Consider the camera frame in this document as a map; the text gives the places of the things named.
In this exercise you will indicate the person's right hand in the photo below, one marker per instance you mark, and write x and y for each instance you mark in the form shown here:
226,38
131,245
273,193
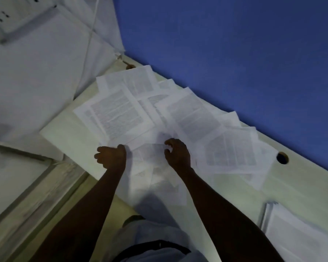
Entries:
180,156

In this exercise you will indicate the person's left hand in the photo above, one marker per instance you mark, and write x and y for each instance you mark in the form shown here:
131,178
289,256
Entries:
112,156

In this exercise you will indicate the spread of printed papers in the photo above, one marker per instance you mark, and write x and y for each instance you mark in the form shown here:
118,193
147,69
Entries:
196,120

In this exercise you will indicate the neat stack of printed sheets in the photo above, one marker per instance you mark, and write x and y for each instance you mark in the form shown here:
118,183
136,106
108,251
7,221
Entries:
295,237

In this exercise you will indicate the person's left forearm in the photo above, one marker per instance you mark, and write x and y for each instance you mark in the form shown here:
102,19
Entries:
79,221

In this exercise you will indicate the person's right forearm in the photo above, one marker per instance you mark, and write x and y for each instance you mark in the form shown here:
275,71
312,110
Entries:
227,223

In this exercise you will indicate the grey trousers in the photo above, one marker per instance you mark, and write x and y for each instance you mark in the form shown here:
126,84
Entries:
134,219

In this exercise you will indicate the white shirt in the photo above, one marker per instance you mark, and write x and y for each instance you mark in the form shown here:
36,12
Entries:
142,234

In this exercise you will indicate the white wall socket panel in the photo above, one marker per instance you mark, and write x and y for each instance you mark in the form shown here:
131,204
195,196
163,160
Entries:
16,10

